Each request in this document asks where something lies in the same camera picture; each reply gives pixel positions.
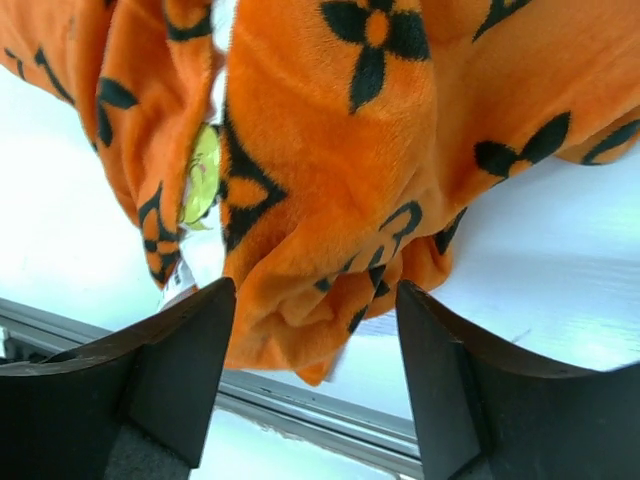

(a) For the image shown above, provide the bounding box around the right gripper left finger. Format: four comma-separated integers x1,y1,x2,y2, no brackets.
0,277,237,480

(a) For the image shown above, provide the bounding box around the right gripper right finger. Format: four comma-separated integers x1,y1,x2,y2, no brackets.
396,281,639,479

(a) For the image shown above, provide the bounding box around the cream white pillow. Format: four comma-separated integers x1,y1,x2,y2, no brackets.
157,0,236,314

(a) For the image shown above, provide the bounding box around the orange patterned pillowcase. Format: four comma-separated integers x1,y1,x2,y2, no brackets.
1,1,639,385

